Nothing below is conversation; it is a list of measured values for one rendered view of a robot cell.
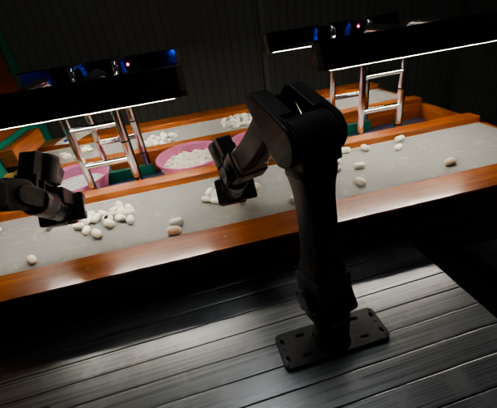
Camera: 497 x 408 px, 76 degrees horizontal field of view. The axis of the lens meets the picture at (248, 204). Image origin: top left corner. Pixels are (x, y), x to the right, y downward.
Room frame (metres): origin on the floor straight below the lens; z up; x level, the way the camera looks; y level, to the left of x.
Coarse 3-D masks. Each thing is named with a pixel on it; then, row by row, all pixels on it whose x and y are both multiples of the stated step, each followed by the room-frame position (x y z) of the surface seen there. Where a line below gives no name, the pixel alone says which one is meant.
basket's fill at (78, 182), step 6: (96, 174) 1.19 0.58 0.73; (102, 174) 1.17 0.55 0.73; (66, 180) 1.17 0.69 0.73; (72, 180) 1.15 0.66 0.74; (78, 180) 1.14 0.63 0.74; (84, 180) 1.13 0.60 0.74; (60, 186) 1.13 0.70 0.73; (66, 186) 1.10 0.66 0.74; (72, 186) 1.10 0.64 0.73; (78, 186) 1.08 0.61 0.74
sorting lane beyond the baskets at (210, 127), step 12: (372, 96) 1.64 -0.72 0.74; (384, 96) 1.60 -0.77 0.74; (396, 96) 1.57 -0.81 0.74; (216, 120) 1.64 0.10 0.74; (228, 120) 1.61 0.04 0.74; (240, 120) 1.58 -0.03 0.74; (156, 132) 1.59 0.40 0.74; (168, 132) 1.56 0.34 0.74; (180, 132) 1.53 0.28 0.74; (192, 132) 1.50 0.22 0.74; (204, 132) 1.48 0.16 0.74; (216, 132) 1.45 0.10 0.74; (84, 144) 1.57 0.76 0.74; (108, 144) 1.51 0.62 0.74; (120, 144) 1.49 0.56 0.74; (132, 144) 1.46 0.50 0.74; (72, 156) 1.42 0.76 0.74; (84, 156) 1.39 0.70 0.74; (96, 156) 1.37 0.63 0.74
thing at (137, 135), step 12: (120, 60) 1.29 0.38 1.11; (72, 72) 1.22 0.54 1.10; (120, 72) 1.25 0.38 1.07; (120, 108) 1.24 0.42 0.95; (132, 108) 1.25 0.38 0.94; (132, 120) 1.23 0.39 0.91; (96, 132) 1.22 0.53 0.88; (96, 144) 1.22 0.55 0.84; (144, 144) 1.25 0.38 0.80; (144, 156) 1.24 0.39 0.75; (120, 168) 1.24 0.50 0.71; (144, 168) 1.23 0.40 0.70; (108, 180) 1.21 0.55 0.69; (120, 180) 1.22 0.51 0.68
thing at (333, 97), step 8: (320, 24) 1.45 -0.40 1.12; (328, 24) 1.37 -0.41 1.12; (368, 64) 1.36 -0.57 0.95; (368, 72) 1.36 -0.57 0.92; (368, 80) 1.36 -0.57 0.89; (368, 88) 1.36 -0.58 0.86; (336, 96) 1.34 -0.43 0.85; (344, 96) 1.35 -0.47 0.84; (352, 96) 1.35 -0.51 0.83; (368, 96) 1.37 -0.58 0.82; (368, 120) 1.36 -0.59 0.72; (352, 128) 1.35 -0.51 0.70; (368, 128) 1.36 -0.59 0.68
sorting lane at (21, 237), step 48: (384, 144) 1.03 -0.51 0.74; (432, 144) 0.97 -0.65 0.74; (480, 144) 0.92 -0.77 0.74; (144, 192) 0.94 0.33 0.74; (192, 192) 0.89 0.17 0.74; (288, 192) 0.80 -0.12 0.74; (336, 192) 0.76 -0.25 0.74; (0, 240) 0.78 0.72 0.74; (48, 240) 0.74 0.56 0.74; (96, 240) 0.70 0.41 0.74; (144, 240) 0.67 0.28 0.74
